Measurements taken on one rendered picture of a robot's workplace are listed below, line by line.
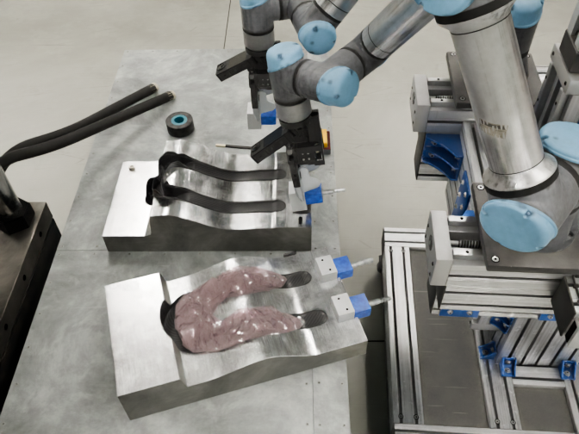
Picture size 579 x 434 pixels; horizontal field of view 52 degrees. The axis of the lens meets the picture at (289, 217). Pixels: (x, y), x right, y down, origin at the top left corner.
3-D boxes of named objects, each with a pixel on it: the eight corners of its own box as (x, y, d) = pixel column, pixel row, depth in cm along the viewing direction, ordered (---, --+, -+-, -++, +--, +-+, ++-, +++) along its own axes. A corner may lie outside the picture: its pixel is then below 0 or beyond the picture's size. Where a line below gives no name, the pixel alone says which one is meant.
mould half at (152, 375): (326, 260, 144) (327, 231, 135) (365, 353, 127) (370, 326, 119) (116, 313, 135) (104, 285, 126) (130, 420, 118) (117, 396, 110)
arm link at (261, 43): (241, 36, 138) (243, 18, 143) (242, 53, 141) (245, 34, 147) (273, 36, 138) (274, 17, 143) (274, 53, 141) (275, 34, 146)
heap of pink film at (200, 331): (283, 269, 135) (282, 247, 129) (307, 334, 124) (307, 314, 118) (169, 297, 130) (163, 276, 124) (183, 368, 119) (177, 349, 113)
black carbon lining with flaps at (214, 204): (286, 173, 154) (286, 145, 147) (285, 220, 143) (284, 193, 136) (152, 174, 154) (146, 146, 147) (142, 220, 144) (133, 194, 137)
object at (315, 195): (345, 192, 144) (343, 174, 140) (347, 205, 140) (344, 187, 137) (292, 198, 146) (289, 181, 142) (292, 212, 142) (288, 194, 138)
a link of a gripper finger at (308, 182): (322, 204, 136) (317, 166, 132) (296, 207, 136) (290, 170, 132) (322, 198, 138) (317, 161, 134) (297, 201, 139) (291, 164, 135)
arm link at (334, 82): (370, 52, 113) (325, 43, 120) (333, 80, 108) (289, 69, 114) (373, 89, 118) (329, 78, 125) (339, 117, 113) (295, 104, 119)
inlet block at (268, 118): (296, 117, 163) (296, 102, 159) (296, 129, 160) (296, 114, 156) (249, 117, 164) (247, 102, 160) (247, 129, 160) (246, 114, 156)
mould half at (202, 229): (309, 176, 163) (310, 139, 153) (311, 251, 146) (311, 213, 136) (127, 176, 164) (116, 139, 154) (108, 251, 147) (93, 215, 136)
